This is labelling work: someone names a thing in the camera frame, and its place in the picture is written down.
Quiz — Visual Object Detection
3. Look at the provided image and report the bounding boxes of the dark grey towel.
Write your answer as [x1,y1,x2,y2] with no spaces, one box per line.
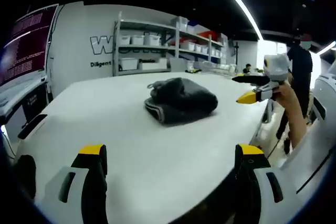
[143,77,219,125]

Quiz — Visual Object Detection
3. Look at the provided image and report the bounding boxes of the black stand pole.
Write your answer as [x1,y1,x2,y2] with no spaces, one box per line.
[233,40,241,65]

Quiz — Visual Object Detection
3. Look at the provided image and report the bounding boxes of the row of white containers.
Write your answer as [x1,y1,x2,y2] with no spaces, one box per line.
[201,60,238,76]

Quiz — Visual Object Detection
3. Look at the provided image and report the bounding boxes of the ceiling light strip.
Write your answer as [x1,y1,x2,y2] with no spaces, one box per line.
[206,0,264,41]
[317,41,336,55]

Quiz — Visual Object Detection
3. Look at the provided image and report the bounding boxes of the white machine casing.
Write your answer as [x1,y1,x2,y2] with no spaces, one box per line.
[277,62,336,224]

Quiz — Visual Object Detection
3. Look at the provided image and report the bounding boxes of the grey metal shelf rack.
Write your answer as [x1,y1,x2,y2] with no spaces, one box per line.
[112,11,229,77]

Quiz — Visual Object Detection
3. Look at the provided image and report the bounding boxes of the grey monitor desk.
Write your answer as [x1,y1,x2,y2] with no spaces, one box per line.
[0,76,48,125]

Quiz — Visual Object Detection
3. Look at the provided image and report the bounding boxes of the row of white storage bins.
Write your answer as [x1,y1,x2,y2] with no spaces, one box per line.
[118,16,228,71]

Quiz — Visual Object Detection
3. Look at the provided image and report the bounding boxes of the computer monitor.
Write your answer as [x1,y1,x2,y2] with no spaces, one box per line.
[0,4,60,86]

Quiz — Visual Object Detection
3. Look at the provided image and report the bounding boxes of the black cable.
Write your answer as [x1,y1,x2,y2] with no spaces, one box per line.
[266,126,283,159]

